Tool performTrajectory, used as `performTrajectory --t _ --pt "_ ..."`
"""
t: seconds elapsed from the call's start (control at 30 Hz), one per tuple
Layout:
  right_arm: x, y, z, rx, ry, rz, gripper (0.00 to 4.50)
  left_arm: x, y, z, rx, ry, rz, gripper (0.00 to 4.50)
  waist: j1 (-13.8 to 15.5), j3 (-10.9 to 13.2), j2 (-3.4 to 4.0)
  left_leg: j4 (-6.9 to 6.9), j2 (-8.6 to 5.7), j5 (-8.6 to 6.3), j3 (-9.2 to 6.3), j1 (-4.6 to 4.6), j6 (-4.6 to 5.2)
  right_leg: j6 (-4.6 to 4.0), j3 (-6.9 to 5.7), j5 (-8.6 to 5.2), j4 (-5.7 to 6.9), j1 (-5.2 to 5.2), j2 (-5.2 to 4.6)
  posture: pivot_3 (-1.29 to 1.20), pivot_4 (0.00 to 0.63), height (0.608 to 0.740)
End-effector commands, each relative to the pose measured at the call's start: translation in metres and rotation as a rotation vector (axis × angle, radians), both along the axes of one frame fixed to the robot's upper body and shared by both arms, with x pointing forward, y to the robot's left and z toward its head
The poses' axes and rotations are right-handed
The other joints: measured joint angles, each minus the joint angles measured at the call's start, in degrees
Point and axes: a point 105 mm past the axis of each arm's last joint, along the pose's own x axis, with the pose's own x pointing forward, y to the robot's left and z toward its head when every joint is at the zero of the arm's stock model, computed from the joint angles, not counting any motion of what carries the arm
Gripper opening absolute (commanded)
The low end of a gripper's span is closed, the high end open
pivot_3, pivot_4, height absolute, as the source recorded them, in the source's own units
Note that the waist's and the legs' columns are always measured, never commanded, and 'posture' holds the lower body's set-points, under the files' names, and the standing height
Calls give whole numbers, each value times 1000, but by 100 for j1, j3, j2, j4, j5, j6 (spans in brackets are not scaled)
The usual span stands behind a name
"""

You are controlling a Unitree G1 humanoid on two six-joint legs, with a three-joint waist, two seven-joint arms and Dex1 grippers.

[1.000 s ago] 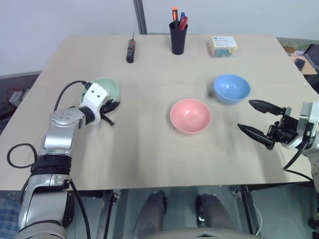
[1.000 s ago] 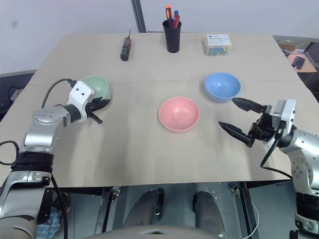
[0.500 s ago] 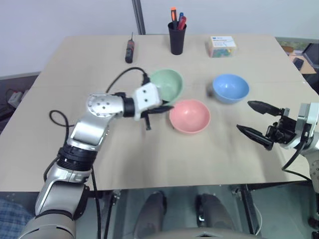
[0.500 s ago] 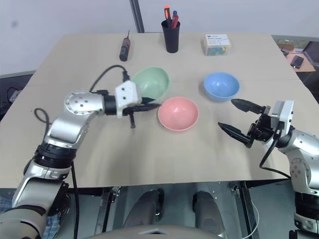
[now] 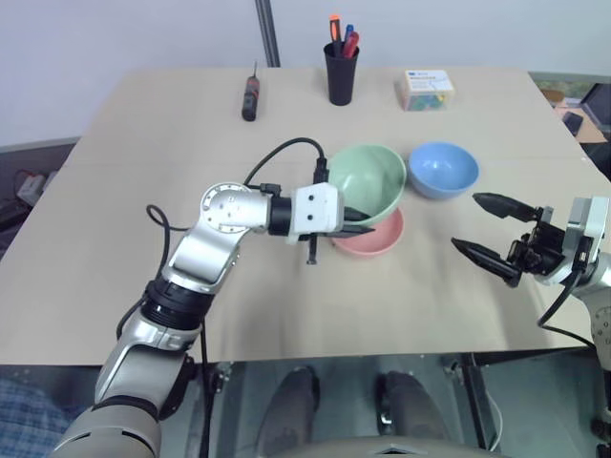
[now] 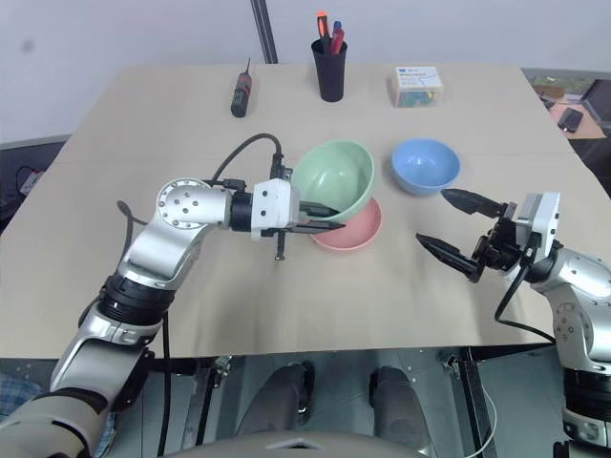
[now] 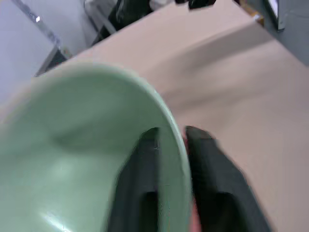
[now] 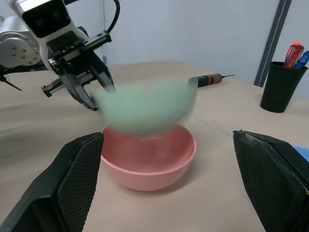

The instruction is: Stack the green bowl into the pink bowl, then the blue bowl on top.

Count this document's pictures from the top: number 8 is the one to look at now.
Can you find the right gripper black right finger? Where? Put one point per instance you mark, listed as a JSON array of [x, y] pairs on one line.
[[272, 178]]

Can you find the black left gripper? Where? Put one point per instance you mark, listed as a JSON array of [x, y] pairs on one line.
[[65, 52]]

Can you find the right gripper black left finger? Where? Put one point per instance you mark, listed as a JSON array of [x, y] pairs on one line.
[[60, 183]]

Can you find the green bowl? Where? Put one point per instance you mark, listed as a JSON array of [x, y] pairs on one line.
[[144, 106]]

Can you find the blue bowl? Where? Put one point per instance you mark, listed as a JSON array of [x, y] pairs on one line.
[[304, 152]]

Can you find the pink bowl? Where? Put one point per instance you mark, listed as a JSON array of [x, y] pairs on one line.
[[144, 178]]

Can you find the black plastic cup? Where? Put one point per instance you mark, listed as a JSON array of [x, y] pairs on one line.
[[280, 89]]

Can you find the black and red screwdriver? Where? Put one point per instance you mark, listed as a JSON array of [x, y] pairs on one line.
[[210, 80]]

